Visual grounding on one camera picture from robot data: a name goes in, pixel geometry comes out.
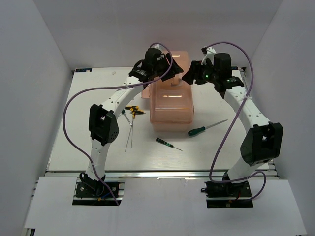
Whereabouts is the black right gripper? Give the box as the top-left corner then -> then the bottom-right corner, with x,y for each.
182,60 -> 219,86

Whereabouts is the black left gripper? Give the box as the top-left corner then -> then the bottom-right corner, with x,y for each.
153,53 -> 184,82

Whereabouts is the pink plastic toolbox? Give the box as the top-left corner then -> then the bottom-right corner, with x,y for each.
141,51 -> 194,132

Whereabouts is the large green screwdriver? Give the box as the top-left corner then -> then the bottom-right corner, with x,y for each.
188,119 -> 228,137

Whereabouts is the yellow black hex key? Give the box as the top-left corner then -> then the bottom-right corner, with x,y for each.
124,106 -> 145,151
125,106 -> 143,147

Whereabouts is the green handled screwdriver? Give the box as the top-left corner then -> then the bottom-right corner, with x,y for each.
121,110 -> 132,126

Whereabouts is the small black green screwdriver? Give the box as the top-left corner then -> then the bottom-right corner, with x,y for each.
156,138 -> 182,151

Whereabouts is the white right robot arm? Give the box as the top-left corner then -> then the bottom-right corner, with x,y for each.
182,53 -> 284,196

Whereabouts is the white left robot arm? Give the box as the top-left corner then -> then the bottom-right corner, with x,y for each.
80,48 -> 183,196

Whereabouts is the blue label sticker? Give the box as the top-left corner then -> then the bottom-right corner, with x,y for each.
75,68 -> 92,73

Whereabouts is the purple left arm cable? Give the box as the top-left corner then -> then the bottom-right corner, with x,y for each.
63,43 -> 173,206

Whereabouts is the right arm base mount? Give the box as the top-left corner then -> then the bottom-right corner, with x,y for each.
200,180 -> 253,209

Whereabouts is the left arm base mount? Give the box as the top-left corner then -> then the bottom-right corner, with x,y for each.
72,173 -> 123,207

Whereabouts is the aluminium front rail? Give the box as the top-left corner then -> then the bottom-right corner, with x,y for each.
46,169 -> 279,179

